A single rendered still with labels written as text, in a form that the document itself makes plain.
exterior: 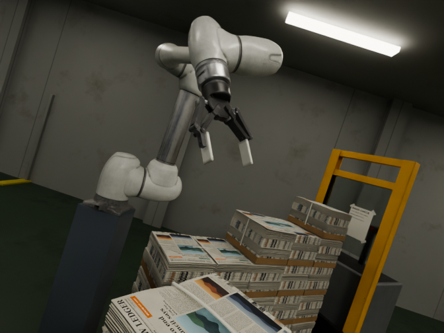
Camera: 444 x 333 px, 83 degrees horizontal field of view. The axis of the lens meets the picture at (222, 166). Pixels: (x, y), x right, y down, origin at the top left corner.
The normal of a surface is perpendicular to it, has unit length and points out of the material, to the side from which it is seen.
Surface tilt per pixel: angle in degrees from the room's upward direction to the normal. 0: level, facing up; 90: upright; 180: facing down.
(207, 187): 90
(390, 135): 90
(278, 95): 90
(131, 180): 87
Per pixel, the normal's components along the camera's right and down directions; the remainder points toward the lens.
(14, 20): -0.03, 0.03
